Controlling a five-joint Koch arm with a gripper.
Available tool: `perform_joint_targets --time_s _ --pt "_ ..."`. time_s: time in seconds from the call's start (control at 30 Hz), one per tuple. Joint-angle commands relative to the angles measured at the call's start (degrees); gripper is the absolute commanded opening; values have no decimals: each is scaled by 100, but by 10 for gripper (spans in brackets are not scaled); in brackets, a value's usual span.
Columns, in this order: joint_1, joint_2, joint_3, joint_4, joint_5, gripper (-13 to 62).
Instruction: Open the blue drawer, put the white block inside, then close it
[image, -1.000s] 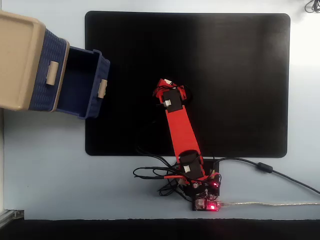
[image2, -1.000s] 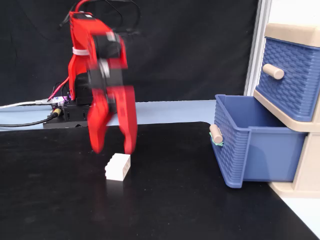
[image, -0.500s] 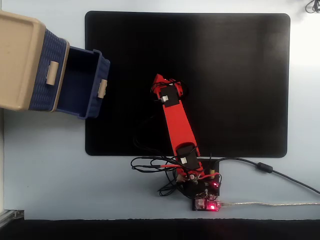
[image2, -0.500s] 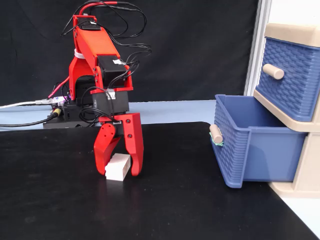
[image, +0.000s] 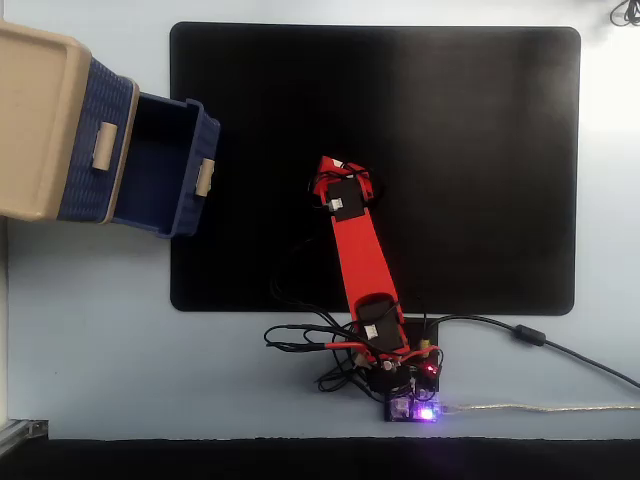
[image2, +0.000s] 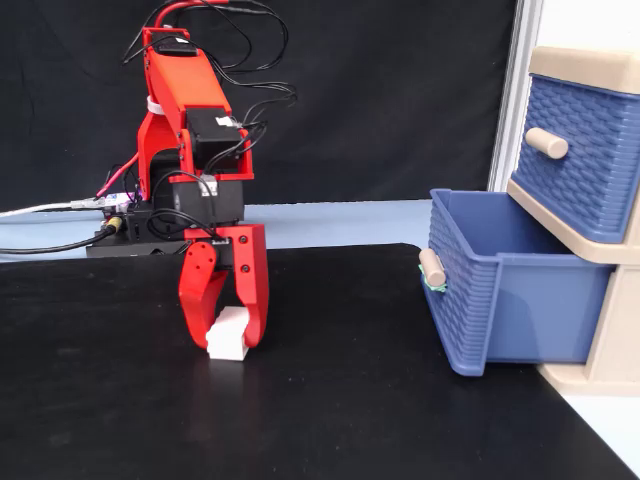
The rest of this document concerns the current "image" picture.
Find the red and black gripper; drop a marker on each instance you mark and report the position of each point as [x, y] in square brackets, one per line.
[330, 165]

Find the blue drawer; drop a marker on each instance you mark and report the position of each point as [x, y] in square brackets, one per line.
[150, 165]

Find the red robot arm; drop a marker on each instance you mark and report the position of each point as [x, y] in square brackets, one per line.
[362, 250]

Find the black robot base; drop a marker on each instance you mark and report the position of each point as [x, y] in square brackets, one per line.
[415, 330]

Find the black table mat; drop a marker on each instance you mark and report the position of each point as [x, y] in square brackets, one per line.
[450, 150]

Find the lit controller board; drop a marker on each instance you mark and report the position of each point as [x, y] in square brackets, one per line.
[400, 412]

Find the beige drawer cabinet frame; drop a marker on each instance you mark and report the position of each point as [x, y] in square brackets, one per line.
[30, 125]

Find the aluminium profile post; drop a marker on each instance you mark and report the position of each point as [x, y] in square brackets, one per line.
[22, 430]

